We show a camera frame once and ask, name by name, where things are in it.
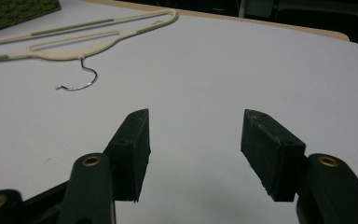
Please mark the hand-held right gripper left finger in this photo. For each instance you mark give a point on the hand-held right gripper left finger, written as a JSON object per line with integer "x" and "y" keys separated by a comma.
{"x": 127, "y": 155}

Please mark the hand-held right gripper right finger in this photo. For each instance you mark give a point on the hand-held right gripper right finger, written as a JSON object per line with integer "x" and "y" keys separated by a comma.
{"x": 276, "y": 152}

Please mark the beige plastic clothes hanger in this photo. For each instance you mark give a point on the beige plastic clothes hanger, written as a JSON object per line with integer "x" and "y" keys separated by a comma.
{"x": 62, "y": 55}

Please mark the green knitted garment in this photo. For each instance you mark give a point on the green knitted garment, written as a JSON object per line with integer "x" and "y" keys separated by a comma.
{"x": 9, "y": 12}

